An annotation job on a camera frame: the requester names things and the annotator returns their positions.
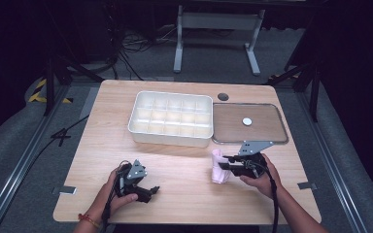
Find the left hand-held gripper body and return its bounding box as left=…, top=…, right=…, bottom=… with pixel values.
left=114, top=158, right=151, bottom=204

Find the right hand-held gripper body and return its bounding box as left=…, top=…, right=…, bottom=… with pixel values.
left=232, top=140, right=275, bottom=180

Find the pink sock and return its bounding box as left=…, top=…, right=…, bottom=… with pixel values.
left=210, top=148, right=233, bottom=185

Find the person's right hand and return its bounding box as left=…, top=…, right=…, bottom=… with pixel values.
left=239, top=152, right=285, bottom=199

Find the person's left hand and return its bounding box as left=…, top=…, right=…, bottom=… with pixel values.
left=86, top=167, right=140, bottom=222

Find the clear lid with white knob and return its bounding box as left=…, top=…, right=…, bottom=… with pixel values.
left=211, top=102, right=289, bottom=146

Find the grey tape piece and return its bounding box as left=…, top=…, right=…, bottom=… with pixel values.
left=51, top=184, right=78, bottom=196
left=296, top=181, right=319, bottom=191

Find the white compartment storage box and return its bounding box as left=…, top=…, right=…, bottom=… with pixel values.
left=127, top=90, right=215, bottom=150

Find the black floor tape mark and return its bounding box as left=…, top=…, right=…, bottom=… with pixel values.
left=50, top=127, right=73, bottom=148

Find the black tripod stand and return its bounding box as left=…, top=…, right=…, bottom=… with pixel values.
left=261, top=59, right=322, bottom=123
left=43, top=52, right=105, bottom=117

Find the yellow black floor tape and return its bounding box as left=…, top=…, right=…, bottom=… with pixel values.
left=27, top=78, right=74, bottom=105

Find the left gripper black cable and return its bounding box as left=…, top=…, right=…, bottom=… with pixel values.
left=100, top=160, right=131, bottom=233

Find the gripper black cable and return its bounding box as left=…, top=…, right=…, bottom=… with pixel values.
left=100, top=160, right=131, bottom=233
left=246, top=159, right=281, bottom=233

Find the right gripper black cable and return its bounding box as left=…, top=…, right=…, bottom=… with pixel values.
left=246, top=159, right=281, bottom=233

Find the red string bracelet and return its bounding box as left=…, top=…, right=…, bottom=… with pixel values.
left=77, top=213, right=101, bottom=229

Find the black floor cable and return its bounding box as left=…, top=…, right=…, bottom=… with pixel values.
left=25, top=114, right=90, bottom=169

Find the aluminium floor rail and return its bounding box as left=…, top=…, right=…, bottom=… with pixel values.
left=294, top=90, right=369, bottom=233
left=0, top=84, right=72, bottom=233

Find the bundle of floor cables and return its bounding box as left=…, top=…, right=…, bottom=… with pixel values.
left=109, top=23, right=180, bottom=82

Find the grey metal stand frame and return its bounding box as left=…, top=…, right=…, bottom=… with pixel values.
left=173, top=4, right=267, bottom=78

